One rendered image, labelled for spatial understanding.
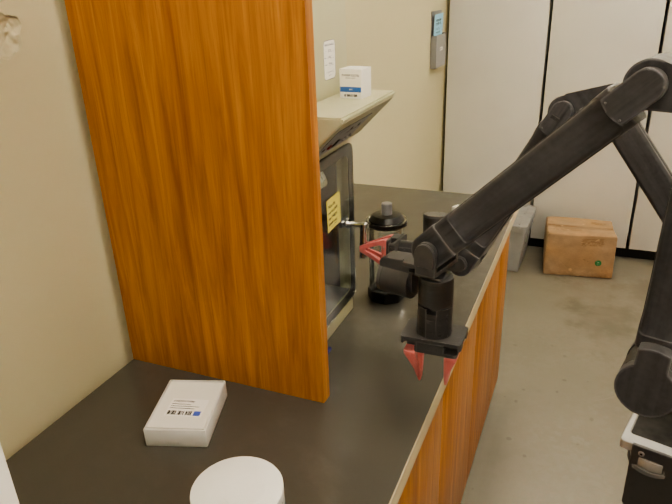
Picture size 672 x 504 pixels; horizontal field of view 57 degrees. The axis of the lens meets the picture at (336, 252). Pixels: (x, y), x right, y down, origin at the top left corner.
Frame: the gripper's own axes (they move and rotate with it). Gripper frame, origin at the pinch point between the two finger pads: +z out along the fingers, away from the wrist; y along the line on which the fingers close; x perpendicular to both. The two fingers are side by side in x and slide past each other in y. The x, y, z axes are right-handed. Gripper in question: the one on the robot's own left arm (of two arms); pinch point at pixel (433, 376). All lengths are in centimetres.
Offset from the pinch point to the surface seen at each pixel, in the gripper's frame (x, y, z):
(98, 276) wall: -4, 76, -6
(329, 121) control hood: -14.0, 23.7, -40.3
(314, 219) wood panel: -6.1, 24.0, -24.3
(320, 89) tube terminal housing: -31, 33, -43
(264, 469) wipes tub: 28.8, 17.7, 1.3
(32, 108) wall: 3, 76, -44
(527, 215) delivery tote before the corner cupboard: -302, 12, 77
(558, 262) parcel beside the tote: -287, -10, 101
